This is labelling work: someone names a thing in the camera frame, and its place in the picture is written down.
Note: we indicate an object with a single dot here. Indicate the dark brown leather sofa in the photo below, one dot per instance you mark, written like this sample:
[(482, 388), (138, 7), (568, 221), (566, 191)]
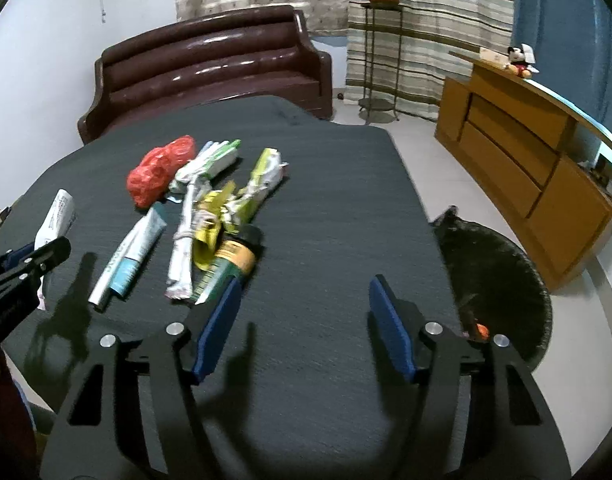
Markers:
[(210, 60)]

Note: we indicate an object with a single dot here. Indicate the small orange object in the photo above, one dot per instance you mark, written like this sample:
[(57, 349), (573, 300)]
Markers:
[(481, 331)]

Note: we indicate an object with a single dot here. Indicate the black-capped yellow label bottle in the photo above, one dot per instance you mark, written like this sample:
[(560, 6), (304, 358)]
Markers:
[(235, 255)]

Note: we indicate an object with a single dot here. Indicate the black trash bin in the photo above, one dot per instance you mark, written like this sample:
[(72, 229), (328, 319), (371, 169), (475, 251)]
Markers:
[(496, 270)]

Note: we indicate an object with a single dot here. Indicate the red plastic bag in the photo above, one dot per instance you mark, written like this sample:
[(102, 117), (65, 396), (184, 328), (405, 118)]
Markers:
[(155, 170)]

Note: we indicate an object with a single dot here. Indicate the yellow wrapper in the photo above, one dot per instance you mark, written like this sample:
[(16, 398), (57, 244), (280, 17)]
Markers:
[(208, 250)]

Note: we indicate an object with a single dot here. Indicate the lime green white wrapper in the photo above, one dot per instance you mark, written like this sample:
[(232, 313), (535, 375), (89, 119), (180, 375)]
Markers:
[(266, 172)]

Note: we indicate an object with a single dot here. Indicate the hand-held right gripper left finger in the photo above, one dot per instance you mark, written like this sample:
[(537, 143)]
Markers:
[(218, 325)]

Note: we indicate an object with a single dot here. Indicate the white teal toothpaste tube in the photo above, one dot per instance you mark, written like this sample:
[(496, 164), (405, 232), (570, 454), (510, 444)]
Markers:
[(130, 260)]

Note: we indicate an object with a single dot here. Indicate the small cardboard box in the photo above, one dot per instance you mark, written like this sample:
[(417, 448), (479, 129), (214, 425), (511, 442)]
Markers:
[(491, 56)]

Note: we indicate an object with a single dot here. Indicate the striped beige curtain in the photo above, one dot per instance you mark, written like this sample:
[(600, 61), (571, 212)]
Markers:
[(436, 35)]

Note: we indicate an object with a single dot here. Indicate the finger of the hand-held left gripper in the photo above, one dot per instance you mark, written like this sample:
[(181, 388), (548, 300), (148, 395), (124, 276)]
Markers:
[(50, 256), (15, 256)]

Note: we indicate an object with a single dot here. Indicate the white paper packet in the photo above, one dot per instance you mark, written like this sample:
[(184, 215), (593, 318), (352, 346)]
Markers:
[(58, 215)]

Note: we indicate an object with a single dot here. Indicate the blue curtain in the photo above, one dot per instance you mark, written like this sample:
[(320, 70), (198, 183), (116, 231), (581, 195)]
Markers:
[(561, 20)]

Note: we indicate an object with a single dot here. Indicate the plush mouse toy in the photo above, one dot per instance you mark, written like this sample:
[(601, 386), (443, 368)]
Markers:
[(518, 62)]

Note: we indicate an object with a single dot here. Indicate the long twisted white wrapper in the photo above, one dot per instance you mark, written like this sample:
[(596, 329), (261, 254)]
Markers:
[(181, 260)]

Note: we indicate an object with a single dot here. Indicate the metal plant stand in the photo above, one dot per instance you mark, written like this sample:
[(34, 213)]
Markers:
[(381, 105)]

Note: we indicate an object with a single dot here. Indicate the dark grey tablecloth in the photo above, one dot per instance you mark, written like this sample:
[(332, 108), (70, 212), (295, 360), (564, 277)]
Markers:
[(326, 200)]

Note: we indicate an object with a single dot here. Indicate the wooden cabinet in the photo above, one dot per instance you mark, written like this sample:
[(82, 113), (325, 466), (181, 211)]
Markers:
[(506, 135)]

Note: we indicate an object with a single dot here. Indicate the white green tissue pack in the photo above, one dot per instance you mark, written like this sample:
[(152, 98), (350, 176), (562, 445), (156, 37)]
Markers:
[(213, 160)]

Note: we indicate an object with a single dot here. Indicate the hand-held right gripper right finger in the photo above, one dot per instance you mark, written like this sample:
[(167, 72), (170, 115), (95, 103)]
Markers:
[(391, 325)]

